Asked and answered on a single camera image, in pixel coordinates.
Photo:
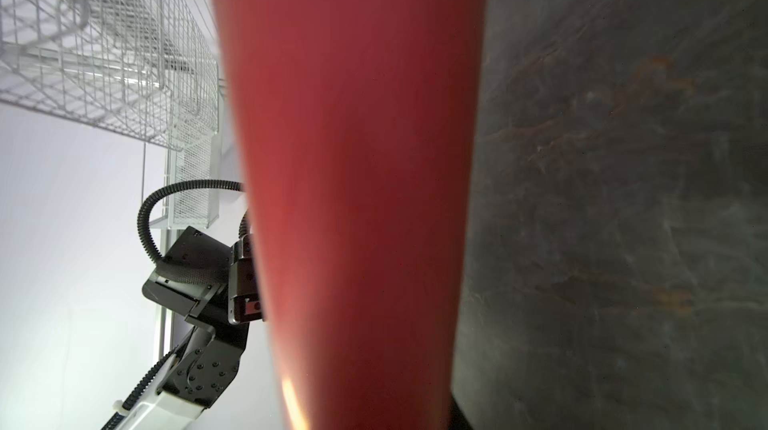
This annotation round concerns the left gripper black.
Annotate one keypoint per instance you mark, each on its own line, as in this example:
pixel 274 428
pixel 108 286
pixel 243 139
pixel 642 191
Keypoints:
pixel 200 276

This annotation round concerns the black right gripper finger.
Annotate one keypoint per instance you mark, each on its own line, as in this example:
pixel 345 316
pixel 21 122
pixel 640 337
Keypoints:
pixel 457 419

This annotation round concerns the dark red wrapping paper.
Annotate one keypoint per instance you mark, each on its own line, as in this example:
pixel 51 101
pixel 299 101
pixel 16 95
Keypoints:
pixel 355 122

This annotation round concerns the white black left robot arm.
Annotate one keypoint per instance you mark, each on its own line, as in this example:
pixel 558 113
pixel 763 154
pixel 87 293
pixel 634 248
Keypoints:
pixel 187 380

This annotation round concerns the long white wire basket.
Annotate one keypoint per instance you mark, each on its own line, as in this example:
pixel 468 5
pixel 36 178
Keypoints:
pixel 138 68

